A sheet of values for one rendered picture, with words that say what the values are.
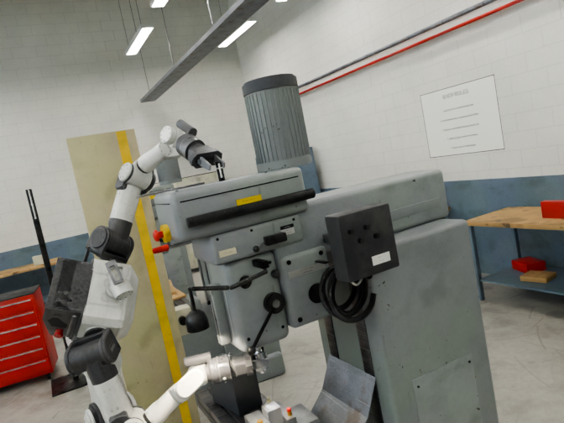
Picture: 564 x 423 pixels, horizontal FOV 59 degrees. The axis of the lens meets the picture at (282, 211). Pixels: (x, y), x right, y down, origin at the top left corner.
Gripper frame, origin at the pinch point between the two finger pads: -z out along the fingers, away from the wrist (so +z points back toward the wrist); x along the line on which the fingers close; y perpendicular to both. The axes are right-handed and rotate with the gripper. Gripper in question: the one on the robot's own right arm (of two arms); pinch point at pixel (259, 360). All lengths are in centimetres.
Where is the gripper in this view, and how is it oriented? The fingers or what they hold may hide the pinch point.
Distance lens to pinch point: 186.5
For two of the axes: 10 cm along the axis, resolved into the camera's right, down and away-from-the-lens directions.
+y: 1.8, 9.8, 1.1
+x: -1.6, -0.8, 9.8
